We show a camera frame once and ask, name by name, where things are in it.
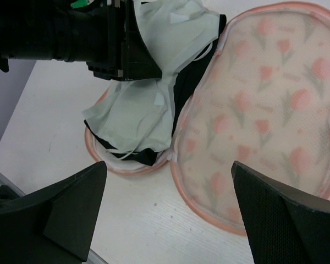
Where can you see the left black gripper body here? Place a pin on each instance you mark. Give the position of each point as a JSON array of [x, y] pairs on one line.
[[94, 34]]

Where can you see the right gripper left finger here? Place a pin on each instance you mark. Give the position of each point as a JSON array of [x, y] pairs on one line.
[[55, 224]]

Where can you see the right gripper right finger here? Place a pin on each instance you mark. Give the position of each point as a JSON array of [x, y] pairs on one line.
[[283, 224]]

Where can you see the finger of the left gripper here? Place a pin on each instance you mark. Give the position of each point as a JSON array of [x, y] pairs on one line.
[[138, 63]]

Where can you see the white and black bra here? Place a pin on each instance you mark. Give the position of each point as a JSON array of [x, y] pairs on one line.
[[135, 122]]

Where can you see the floral fabric laundry bag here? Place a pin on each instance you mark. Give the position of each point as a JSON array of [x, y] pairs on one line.
[[264, 101]]

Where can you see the green plastic tray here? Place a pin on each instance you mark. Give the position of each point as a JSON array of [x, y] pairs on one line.
[[79, 3]]

